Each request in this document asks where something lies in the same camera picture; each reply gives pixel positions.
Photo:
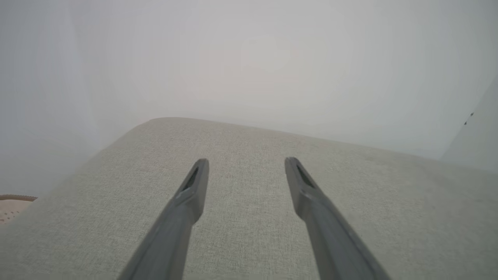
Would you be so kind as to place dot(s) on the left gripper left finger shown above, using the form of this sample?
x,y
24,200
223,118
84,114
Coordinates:
x,y
183,217

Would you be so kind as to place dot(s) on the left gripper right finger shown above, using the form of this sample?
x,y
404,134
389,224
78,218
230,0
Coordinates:
x,y
323,225

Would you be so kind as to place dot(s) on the beige plastic laundry basket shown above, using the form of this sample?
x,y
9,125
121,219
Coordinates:
x,y
11,210

